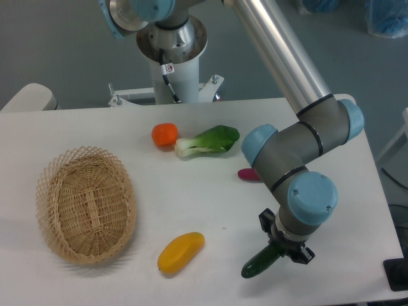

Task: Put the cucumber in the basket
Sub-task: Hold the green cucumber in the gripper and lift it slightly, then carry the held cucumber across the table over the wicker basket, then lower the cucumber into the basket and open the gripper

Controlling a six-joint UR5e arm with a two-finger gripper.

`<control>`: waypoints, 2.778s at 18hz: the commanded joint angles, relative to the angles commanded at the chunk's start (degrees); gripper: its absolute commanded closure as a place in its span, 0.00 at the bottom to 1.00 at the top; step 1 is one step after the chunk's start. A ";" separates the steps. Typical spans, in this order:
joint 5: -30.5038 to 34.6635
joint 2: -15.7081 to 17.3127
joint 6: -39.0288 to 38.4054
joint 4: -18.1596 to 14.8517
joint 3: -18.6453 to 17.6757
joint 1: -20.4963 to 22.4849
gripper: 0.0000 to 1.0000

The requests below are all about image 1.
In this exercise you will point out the white chair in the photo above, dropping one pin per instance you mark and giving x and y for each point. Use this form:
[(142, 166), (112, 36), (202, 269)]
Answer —
[(32, 98)]

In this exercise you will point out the woven wicker basket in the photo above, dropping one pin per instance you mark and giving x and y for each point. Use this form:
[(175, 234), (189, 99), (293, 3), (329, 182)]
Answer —
[(85, 205)]

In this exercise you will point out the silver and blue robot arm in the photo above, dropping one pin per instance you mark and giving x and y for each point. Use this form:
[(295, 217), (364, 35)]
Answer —
[(280, 158)]

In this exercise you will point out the magenta vegetable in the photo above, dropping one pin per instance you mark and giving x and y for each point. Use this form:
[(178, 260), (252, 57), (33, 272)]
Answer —
[(248, 174)]

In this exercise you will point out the blue plastic bag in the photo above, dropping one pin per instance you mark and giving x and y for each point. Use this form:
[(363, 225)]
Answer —
[(386, 19)]

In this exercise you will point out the yellow mango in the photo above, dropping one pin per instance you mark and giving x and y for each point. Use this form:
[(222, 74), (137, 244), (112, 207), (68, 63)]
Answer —
[(179, 252)]

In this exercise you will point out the black device at right edge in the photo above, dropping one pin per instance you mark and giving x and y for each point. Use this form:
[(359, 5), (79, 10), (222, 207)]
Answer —
[(396, 273)]

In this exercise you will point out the green bok choy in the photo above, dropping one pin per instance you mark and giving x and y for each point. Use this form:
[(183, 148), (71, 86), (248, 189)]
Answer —
[(218, 139)]

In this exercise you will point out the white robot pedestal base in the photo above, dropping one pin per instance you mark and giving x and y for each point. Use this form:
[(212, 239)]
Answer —
[(174, 63)]

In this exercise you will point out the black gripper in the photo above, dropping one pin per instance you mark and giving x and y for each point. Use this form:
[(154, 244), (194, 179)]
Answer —
[(292, 245)]

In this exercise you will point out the orange tangerine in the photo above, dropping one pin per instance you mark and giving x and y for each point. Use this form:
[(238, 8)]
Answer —
[(164, 134)]

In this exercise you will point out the green cucumber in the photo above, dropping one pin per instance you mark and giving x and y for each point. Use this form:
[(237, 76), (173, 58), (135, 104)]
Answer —
[(262, 261)]

